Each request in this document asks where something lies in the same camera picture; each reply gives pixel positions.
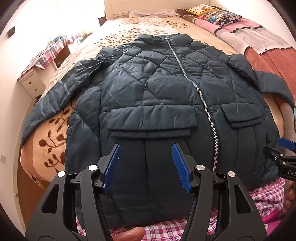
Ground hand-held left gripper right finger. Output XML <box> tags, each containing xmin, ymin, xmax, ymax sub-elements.
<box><xmin>172</xmin><ymin>143</ymin><xmax>267</xmax><ymax>241</ymax></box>

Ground white drawer cabinet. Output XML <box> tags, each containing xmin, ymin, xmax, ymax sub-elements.
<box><xmin>20</xmin><ymin>70</ymin><xmax>44</xmax><ymax>99</ymax></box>

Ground white headboard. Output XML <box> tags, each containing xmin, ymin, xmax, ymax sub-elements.
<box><xmin>104</xmin><ymin>0</ymin><xmax>211</xmax><ymax>20</ymax></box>

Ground dark teal quilted jacket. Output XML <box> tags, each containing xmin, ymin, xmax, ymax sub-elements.
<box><xmin>20</xmin><ymin>34</ymin><xmax>296</xmax><ymax>229</ymax></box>

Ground colourful printed pillow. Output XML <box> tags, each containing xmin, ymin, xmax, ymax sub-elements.
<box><xmin>199</xmin><ymin>9</ymin><xmax>242</xmax><ymax>27</ymax></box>

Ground person's left hand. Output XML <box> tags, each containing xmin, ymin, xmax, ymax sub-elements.
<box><xmin>112</xmin><ymin>227</ymin><xmax>146</xmax><ymax>241</ymax></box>

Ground pink plaid pants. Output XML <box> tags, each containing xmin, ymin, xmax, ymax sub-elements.
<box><xmin>76</xmin><ymin>178</ymin><xmax>292</xmax><ymax>241</ymax></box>

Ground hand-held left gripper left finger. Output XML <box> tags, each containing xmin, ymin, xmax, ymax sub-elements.
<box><xmin>25</xmin><ymin>144</ymin><xmax>122</xmax><ymax>241</ymax></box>

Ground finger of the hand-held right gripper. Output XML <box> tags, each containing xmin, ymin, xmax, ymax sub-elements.
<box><xmin>278</xmin><ymin>138</ymin><xmax>296</xmax><ymax>151</ymax></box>
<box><xmin>263</xmin><ymin>145</ymin><xmax>296</xmax><ymax>166</ymax></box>

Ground beige leaf-print blanket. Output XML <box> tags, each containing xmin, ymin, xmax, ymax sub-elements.
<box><xmin>20</xmin><ymin>16</ymin><xmax>287</xmax><ymax>186</ymax></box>

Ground white crumpled cloth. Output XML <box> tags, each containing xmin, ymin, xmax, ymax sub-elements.
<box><xmin>129</xmin><ymin>9</ymin><xmax>181</xmax><ymax>18</ymax></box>

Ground checkered tablecloth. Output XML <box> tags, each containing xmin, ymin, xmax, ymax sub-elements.
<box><xmin>20</xmin><ymin>35</ymin><xmax>72</xmax><ymax>79</ymax></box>

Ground yellow cartoon pillow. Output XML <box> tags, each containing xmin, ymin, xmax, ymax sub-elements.
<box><xmin>186</xmin><ymin>3</ymin><xmax>219</xmax><ymax>16</ymax></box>

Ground person's right hand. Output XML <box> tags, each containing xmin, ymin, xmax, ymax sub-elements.
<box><xmin>283</xmin><ymin>179</ymin><xmax>296</xmax><ymax>222</ymax></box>

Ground pink and brown striped blanket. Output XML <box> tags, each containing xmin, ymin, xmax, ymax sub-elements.
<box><xmin>177</xmin><ymin>8</ymin><xmax>296</xmax><ymax>98</ymax></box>

